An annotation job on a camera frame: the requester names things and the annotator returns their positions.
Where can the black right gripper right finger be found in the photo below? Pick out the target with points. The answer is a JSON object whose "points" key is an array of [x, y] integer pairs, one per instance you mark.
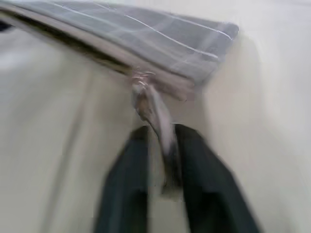
{"points": [[209, 184]]}

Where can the silver zipper pull tab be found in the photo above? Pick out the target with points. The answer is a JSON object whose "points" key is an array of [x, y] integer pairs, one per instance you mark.
{"points": [[155, 121]]}

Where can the grey plaid zipper pouch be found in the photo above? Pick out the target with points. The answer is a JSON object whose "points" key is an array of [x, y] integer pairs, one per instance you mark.
{"points": [[136, 36]]}

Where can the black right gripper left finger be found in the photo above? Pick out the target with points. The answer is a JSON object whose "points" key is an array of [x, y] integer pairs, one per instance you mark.
{"points": [[124, 179]]}

